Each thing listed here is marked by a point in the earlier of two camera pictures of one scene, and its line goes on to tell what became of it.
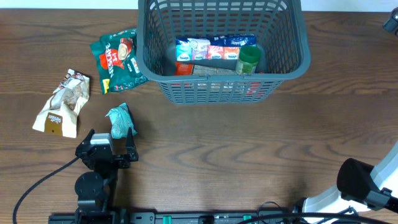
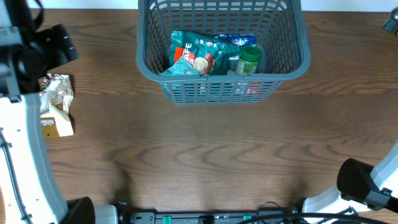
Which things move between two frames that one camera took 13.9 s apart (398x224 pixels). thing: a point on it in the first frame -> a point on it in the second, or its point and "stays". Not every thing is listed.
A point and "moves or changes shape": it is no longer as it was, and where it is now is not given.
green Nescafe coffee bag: (115, 55) -> (209, 56)
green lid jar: (249, 56) stays
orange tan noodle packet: (186, 68) -> (250, 89)
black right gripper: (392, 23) stays
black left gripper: (124, 162) -> (56, 56)
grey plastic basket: (279, 25) stays
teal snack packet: (120, 120) -> (182, 68)
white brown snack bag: (59, 117) moves or changes shape
